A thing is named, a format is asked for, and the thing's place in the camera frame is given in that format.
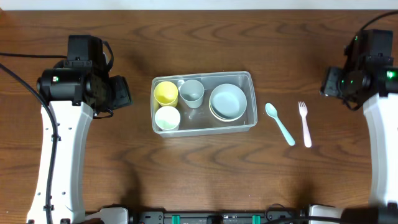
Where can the mint green plastic spoon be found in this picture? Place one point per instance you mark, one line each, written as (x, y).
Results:
(272, 112)

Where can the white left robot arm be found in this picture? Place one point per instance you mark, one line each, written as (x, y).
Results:
(58, 196)

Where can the yellow plastic bowl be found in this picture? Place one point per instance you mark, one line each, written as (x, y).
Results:
(213, 113)

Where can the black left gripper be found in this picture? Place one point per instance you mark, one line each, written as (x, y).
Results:
(104, 94)

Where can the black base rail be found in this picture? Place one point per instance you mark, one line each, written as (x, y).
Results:
(274, 214)

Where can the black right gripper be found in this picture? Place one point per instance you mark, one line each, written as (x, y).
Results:
(347, 86)

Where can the pale green plastic cup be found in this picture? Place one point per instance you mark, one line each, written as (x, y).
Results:
(168, 118)

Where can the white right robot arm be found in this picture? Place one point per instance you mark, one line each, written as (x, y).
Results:
(381, 116)

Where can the pink plastic fork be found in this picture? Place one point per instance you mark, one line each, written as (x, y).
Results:
(306, 133)

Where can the clear plastic container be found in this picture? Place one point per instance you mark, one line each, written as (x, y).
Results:
(200, 121)

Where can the grey plastic bowl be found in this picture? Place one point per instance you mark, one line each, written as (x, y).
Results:
(228, 101)

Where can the grey plastic cup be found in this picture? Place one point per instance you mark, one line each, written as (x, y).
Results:
(192, 93)

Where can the yellow plastic cup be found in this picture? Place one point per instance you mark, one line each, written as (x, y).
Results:
(165, 94)

